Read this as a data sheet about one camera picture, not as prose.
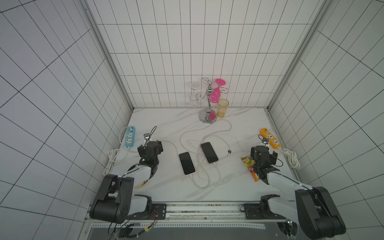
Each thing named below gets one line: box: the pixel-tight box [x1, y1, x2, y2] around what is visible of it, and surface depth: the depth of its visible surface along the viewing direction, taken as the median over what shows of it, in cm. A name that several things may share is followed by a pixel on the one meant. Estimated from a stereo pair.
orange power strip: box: [259, 128, 282, 150], surface depth 99 cm
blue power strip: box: [125, 126, 136, 148], surface depth 102 cm
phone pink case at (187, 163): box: [178, 151, 196, 176], surface depth 90 cm
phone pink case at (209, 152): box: [200, 142, 219, 164], surface depth 94 cm
